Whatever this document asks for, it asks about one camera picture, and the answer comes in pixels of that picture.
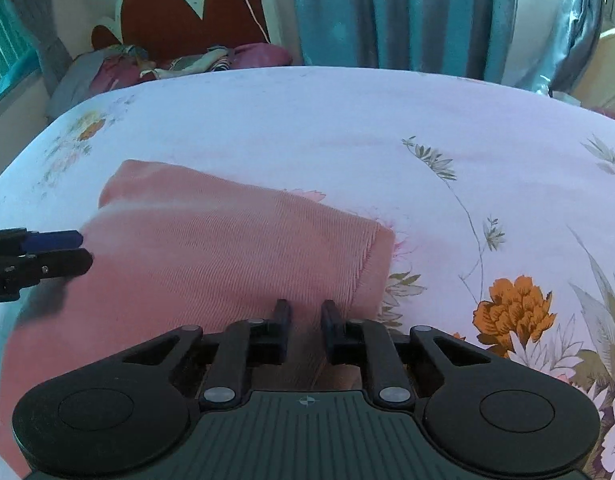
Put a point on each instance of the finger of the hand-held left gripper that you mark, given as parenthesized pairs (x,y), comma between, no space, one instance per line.
(67,261)
(54,240)

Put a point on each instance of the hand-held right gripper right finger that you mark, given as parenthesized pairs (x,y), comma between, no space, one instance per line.
(331,332)

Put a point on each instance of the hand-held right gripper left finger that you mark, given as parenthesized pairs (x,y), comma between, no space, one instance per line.
(282,332)

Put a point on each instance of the pink garment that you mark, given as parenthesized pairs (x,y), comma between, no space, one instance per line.
(202,255)

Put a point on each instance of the grey blue pillow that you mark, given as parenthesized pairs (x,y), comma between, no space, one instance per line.
(79,82)

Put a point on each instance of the window with teal grille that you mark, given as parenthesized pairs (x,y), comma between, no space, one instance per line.
(7,45)

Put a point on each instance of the floral white bedsheet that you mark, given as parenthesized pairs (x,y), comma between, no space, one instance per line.
(297,130)

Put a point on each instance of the patterned crumpled blanket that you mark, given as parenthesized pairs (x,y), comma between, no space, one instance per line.
(177,64)

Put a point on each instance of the red and white headboard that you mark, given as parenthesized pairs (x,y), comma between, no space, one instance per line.
(177,20)

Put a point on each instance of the maroon pillow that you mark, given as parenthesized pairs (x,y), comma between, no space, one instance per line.
(262,55)

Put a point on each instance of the teal curtain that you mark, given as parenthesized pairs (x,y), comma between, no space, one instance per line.
(412,15)

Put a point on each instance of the bright window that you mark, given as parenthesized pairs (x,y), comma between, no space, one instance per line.
(542,25)

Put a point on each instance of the cream rounded furniture piece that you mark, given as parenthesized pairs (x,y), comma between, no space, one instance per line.
(605,70)

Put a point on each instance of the dark grey curtain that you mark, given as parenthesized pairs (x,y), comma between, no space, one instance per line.
(582,20)

